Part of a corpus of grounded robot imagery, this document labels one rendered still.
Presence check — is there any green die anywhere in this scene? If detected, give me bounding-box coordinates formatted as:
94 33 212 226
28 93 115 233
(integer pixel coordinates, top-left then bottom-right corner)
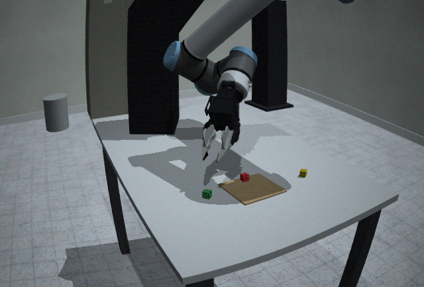
202 189 212 199

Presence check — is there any yellow die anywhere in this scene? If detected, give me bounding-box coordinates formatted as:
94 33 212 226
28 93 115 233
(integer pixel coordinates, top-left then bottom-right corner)
299 169 307 178

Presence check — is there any dark red die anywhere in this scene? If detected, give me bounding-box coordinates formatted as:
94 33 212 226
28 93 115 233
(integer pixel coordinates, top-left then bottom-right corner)
240 172 249 182

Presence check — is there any tan mat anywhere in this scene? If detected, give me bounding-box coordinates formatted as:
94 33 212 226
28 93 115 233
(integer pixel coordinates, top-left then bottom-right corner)
218 173 287 205

